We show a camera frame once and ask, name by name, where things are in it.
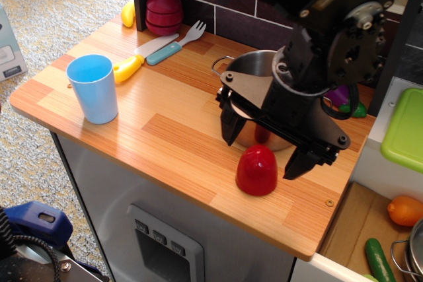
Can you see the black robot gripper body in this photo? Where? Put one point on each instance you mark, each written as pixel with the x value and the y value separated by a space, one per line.
pixel 289 106

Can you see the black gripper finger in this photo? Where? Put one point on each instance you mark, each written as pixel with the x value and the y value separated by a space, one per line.
pixel 299 164
pixel 232 122

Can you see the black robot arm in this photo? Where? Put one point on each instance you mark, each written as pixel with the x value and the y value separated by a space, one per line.
pixel 334 43

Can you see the stainless steel pot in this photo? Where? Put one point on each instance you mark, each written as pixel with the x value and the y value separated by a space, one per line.
pixel 255 69

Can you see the small steel pot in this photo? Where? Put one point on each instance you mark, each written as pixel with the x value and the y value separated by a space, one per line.
pixel 412 258

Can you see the purple toy eggplant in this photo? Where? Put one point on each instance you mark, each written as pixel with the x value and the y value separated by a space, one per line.
pixel 339 100

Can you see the cardboard box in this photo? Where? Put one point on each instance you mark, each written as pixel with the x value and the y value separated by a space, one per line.
pixel 362 214

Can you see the green plastic lid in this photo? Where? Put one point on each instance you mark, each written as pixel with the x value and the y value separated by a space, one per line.
pixel 402 143

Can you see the orange toy lemon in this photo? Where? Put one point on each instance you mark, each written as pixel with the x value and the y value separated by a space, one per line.
pixel 405 211

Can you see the green toy cucumber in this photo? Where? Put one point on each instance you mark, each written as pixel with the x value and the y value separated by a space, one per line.
pixel 377 261

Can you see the red wooden toy beet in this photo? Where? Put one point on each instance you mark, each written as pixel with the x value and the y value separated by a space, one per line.
pixel 164 17

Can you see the light blue plastic cup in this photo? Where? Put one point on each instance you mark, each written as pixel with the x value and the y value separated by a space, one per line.
pixel 92 79

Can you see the grey toy dishwasher panel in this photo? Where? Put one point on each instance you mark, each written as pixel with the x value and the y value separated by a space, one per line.
pixel 167 253

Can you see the yellow toy banana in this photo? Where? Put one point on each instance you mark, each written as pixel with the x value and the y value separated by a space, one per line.
pixel 128 14

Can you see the blue clamp tool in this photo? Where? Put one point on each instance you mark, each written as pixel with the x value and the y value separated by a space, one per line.
pixel 40 221

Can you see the grey white box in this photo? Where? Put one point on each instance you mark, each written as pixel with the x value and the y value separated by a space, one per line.
pixel 12 61

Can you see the teal handled toy fork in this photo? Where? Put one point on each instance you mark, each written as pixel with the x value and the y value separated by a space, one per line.
pixel 195 32

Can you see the yellow handled toy knife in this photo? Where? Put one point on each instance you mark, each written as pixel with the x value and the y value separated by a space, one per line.
pixel 125 69

